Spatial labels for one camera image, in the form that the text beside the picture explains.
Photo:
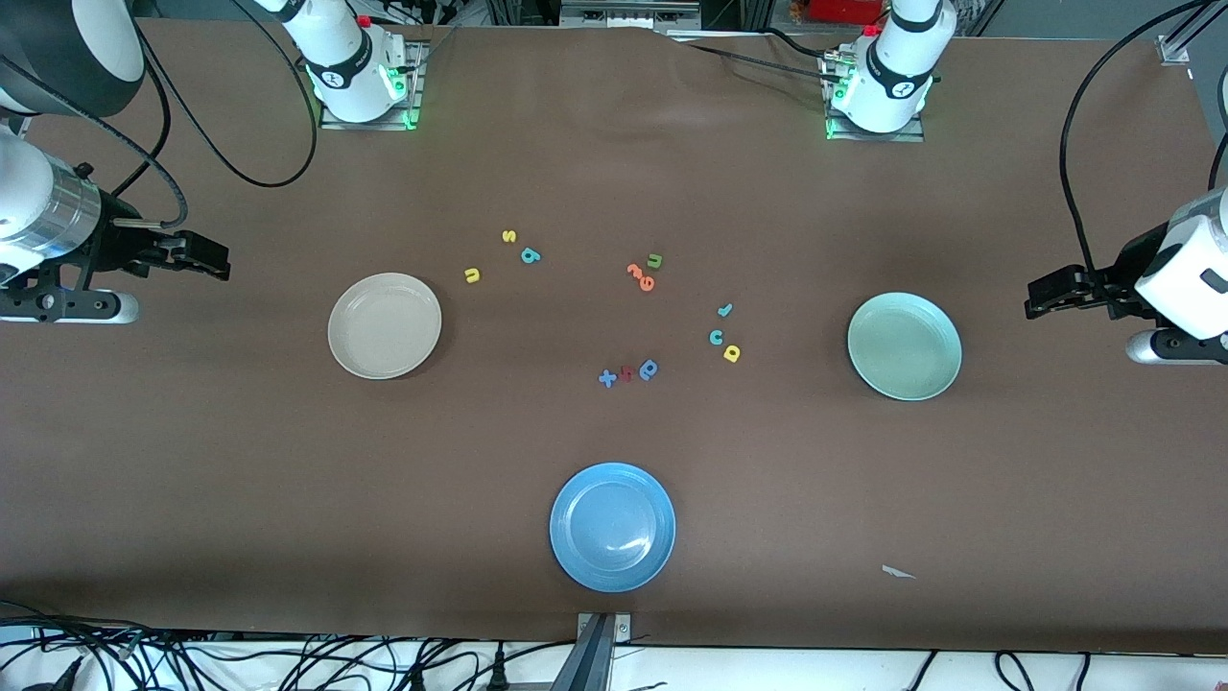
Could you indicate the aluminium profile with bracket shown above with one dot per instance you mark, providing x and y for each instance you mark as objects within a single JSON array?
[{"x": 593, "y": 653}]

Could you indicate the blue foam letter a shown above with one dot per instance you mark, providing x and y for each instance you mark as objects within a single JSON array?
[{"x": 649, "y": 370}]

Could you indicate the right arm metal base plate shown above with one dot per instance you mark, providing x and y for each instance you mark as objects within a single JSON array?
[{"x": 414, "y": 96}]

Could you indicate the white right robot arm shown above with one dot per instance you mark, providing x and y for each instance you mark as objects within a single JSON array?
[{"x": 345, "y": 67}]

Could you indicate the beige brown plate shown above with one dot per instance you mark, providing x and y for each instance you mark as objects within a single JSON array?
[{"x": 384, "y": 326}]

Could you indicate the aluminium corner bracket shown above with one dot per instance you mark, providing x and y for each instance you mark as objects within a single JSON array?
[{"x": 1172, "y": 50}]

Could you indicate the white paper scrap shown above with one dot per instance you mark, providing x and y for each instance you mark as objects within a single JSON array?
[{"x": 896, "y": 572}]

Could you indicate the pale green plate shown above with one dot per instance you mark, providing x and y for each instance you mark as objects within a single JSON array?
[{"x": 904, "y": 345}]

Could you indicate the grey aluminium frame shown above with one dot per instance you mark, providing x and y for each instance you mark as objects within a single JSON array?
[{"x": 628, "y": 13}]

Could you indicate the red box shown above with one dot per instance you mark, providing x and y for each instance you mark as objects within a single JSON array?
[{"x": 844, "y": 10}]

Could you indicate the blue plate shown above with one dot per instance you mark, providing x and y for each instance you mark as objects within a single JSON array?
[{"x": 612, "y": 528}]

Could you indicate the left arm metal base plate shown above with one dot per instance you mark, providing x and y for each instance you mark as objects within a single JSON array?
[{"x": 835, "y": 132}]

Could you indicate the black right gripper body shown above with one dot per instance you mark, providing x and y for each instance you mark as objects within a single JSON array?
[{"x": 118, "y": 247}]

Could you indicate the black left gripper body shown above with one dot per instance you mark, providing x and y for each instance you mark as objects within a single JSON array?
[{"x": 1128, "y": 267}]

